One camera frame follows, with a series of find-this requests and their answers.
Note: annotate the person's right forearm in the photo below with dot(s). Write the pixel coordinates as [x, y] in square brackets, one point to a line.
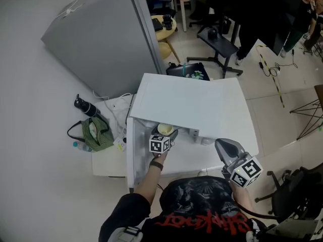
[242, 198]

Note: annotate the black floor bag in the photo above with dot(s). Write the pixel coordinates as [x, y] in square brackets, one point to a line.
[179, 70]

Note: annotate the green striped bag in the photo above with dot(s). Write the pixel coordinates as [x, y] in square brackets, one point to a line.
[99, 137]

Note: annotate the black cylindrical lens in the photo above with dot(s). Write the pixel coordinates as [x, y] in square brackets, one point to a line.
[167, 22]

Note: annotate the white power strip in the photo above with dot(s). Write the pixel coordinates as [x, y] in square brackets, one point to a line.
[120, 143]

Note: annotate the grey partition panel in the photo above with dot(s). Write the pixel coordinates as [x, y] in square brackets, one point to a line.
[101, 41]

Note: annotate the cream cup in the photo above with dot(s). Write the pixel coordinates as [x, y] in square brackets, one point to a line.
[164, 128]

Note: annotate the black drinking bottle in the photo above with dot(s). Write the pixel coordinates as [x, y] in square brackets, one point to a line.
[87, 107]

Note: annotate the person's black printed t-shirt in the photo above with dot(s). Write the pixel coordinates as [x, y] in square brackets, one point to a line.
[196, 205]

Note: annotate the round wooden stool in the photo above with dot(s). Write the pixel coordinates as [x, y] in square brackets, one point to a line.
[165, 38]

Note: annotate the black office chair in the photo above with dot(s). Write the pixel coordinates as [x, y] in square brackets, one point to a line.
[297, 193]

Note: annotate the white box table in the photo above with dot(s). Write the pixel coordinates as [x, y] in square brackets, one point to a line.
[171, 99]

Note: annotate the person's left forearm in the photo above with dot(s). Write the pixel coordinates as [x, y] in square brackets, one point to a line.
[149, 183]

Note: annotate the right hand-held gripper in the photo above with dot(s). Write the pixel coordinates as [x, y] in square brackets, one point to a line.
[246, 171]

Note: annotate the yellow black floor tape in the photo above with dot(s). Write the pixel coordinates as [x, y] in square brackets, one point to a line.
[273, 82]

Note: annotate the dark wristwatch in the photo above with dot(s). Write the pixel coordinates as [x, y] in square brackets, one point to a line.
[156, 165]

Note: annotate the clear plastic water bottle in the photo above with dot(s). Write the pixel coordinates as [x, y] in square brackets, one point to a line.
[82, 147]

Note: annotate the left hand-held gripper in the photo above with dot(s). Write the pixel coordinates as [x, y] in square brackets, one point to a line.
[159, 144]

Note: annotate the black notebook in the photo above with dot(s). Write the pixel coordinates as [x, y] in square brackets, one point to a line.
[157, 24]

